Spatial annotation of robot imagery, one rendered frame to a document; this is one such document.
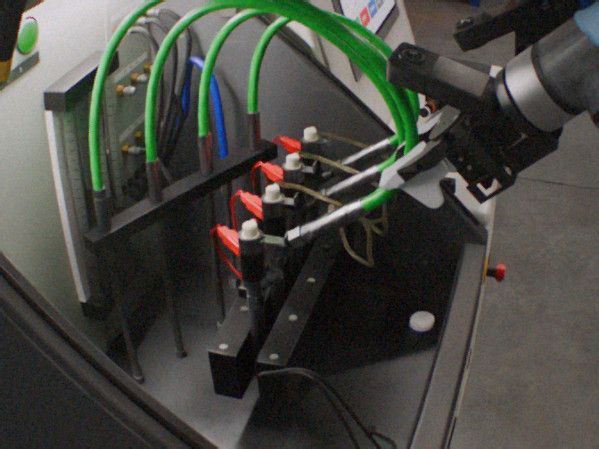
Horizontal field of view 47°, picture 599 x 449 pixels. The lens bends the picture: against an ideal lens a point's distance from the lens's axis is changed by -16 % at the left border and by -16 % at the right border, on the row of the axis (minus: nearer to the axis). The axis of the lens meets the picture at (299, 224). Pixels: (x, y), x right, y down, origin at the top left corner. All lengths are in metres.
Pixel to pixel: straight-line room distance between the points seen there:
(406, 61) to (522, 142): 0.13
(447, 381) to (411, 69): 0.42
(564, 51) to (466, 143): 0.16
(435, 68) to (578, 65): 0.17
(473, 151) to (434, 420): 0.35
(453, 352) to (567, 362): 1.47
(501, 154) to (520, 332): 1.84
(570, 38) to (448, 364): 0.52
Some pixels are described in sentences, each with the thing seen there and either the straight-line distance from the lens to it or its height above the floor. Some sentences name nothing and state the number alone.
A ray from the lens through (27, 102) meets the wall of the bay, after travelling 0.92.
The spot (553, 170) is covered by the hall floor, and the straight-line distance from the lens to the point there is 3.53.
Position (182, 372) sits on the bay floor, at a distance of 1.15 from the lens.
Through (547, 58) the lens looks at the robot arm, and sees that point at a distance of 0.63.
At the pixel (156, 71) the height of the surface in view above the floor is 1.29.
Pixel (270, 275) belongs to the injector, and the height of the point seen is 1.08.
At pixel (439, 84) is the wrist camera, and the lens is 0.69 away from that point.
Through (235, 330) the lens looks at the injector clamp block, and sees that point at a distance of 0.99.
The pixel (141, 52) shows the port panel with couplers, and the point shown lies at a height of 1.23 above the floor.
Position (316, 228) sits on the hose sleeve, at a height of 1.15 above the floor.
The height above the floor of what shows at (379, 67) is 1.34.
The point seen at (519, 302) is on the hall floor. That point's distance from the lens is 2.66.
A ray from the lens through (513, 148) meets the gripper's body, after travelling 0.71.
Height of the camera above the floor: 1.61
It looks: 33 degrees down
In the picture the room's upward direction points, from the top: 2 degrees counter-clockwise
